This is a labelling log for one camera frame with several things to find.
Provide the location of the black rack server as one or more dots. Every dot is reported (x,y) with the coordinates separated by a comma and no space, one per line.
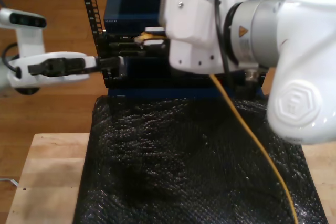
(123,45)

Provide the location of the black rack shelf tray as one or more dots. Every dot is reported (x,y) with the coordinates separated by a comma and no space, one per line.
(147,77)

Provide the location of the blue rack base panel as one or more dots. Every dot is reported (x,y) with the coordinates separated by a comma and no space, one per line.
(157,93)

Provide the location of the black textured mat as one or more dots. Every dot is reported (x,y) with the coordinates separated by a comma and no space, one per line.
(183,182)

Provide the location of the black perforated rack post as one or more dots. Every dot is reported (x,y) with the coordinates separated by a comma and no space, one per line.
(90,3)

